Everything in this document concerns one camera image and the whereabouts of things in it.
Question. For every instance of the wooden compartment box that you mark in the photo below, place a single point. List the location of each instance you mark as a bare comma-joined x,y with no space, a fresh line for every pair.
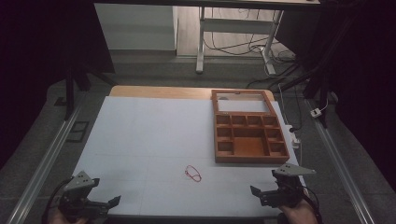
249,146

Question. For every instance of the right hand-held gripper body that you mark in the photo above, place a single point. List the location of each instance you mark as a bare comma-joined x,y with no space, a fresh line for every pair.
285,189

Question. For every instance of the black floor socket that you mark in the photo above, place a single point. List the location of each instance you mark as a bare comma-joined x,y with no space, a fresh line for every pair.
77,131

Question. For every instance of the white desk with metal legs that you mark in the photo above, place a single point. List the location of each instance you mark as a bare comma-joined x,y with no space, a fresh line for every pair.
236,26

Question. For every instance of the aluminium rail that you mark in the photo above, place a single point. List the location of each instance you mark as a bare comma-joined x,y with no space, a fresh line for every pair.
339,168
43,165

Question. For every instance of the white plug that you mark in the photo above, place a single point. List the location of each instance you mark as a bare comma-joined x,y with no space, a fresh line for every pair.
316,112

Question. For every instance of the person's right hand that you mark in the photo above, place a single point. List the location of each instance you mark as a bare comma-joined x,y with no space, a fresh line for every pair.
297,214

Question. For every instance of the black stand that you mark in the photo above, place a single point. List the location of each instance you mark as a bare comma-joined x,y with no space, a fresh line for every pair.
322,77
70,90

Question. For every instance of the white cabinet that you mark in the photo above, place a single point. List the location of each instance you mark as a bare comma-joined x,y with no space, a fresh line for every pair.
137,28

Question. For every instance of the white table mat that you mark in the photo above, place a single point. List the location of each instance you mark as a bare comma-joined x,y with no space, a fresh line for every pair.
149,140

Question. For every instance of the person's left hand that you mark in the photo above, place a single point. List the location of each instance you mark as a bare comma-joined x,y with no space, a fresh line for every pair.
67,221

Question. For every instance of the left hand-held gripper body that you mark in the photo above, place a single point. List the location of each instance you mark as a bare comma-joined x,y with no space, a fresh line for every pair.
76,194

